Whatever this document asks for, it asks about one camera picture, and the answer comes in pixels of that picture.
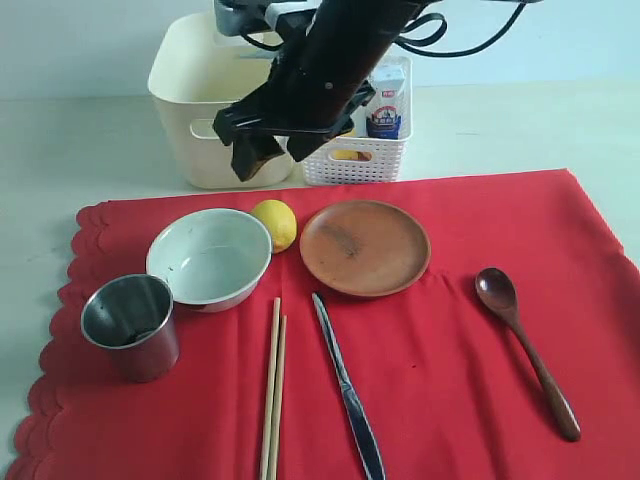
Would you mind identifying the yellow cheese wedge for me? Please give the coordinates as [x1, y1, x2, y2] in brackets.
[331, 149, 369, 161]

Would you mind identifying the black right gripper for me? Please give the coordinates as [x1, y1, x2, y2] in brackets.
[213, 1, 428, 182]

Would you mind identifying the dark wooden spoon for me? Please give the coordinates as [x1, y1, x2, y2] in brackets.
[474, 267, 582, 442]

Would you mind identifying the stainless steel cup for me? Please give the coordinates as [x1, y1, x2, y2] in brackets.
[80, 274, 180, 383]

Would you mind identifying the left wooden chopstick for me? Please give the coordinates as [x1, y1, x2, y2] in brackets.
[259, 297, 281, 480]

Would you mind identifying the white lattice plastic basket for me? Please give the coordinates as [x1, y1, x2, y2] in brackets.
[302, 55, 413, 185]

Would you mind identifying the right wooden chopstick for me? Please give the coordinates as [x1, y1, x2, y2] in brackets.
[266, 315, 287, 480]

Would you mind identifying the fried chicken nugget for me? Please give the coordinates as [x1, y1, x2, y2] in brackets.
[249, 150, 282, 178]

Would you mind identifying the cream plastic bin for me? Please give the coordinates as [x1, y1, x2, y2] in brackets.
[147, 11, 293, 189]

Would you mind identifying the white ceramic bowl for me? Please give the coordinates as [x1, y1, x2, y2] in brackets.
[145, 208, 272, 312]

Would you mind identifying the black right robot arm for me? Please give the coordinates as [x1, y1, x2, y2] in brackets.
[213, 0, 447, 182]

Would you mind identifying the brown wooden plate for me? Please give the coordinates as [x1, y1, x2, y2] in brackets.
[299, 199, 432, 298]

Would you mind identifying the red scalloped tablecloth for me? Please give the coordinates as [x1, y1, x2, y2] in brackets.
[7, 170, 639, 479]

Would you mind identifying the small milk carton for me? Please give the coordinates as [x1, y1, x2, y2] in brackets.
[365, 63, 406, 140]

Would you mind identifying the silver table knife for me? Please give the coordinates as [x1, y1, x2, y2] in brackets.
[311, 292, 386, 480]

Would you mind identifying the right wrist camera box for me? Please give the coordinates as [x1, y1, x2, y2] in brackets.
[213, 0, 321, 37]

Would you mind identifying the wooden chopstick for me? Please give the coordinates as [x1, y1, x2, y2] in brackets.
[266, 315, 287, 480]
[259, 297, 281, 480]

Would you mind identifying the yellow lemon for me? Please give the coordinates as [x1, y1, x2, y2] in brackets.
[250, 199, 297, 254]

